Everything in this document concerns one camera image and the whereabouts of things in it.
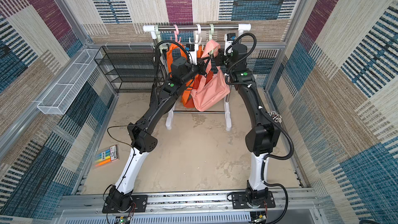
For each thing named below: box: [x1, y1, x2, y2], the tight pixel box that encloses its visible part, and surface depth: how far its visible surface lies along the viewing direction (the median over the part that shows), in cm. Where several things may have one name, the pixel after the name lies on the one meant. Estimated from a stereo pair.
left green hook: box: [154, 24, 163, 50], surface depth 70 cm
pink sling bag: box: [190, 39, 231, 112], surface depth 91 cm
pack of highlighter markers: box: [94, 144, 119, 167], surface depth 89 cm
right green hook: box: [209, 23, 215, 41], surface depth 69 cm
